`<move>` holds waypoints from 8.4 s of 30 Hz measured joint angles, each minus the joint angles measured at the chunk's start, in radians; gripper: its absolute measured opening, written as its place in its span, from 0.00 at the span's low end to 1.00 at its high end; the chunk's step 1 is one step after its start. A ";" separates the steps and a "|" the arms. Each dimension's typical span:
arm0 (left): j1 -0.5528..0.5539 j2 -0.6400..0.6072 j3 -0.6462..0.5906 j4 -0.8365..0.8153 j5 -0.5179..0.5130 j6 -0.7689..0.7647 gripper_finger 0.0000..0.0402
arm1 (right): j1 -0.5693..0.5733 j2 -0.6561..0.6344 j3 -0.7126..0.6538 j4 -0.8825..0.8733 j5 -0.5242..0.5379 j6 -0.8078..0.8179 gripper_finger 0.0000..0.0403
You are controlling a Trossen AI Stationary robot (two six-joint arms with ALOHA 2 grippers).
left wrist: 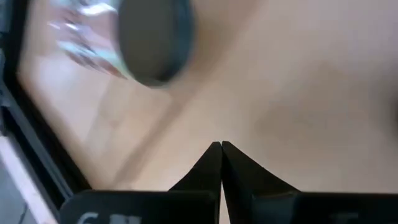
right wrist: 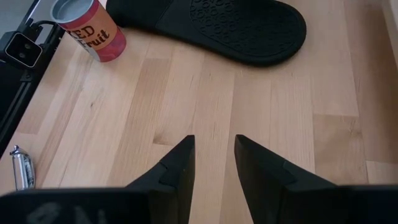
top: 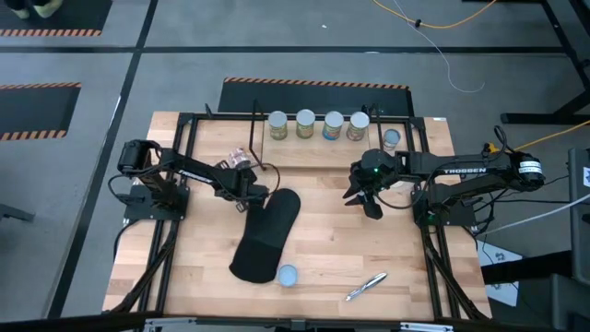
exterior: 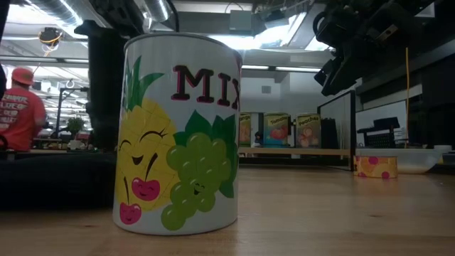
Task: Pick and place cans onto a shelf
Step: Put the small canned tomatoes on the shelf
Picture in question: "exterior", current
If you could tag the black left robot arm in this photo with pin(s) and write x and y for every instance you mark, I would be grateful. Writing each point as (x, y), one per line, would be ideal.
(117, 16)

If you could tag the short yellow tin pink dots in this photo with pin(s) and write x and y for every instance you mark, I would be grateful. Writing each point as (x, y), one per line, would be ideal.
(377, 167)

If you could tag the tomatoes tin can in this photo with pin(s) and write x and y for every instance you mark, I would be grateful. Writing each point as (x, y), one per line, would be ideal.
(276, 129)

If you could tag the black metal frame stand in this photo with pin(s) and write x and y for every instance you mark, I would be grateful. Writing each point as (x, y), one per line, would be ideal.
(73, 89)

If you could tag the peaches tin can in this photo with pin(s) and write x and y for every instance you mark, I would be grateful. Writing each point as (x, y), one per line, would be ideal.
(308, 131)

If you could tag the large silver ventilation duct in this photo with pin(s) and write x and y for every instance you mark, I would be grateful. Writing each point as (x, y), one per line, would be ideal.
(60, 10)

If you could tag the wooden shelf with black brackets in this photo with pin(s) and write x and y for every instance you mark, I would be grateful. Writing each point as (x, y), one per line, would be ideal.
(320, 151)

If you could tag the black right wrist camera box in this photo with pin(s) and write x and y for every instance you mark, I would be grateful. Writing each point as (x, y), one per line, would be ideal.
(323, 76)

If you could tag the grey ceiling box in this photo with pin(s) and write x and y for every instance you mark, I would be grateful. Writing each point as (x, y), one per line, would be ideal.
(241, 20)

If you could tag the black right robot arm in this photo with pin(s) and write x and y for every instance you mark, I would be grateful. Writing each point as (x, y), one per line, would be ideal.
(373, 21)

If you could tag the black case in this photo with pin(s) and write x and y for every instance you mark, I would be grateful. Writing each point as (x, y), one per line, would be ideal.
(330, 135)

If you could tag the small silver ventilation duct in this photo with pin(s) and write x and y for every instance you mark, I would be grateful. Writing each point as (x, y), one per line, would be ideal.
(156, 9)

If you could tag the mixed fruit tin can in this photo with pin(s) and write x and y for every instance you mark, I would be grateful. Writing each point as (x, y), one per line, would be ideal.
(177, 142)

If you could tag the person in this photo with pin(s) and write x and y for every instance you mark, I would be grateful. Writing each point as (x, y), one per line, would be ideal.
(21, 113)

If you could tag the mango tin can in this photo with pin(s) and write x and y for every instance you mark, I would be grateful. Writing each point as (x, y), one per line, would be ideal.
(245, 131)

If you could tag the green potted plant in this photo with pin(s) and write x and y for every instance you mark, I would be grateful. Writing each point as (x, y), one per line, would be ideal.
(75, 124)

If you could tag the black oven mitt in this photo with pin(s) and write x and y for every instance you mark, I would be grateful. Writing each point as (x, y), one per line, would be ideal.
(53, 181)

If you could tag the black rack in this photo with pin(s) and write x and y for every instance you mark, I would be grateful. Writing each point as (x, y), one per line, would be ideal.
(382, 124)

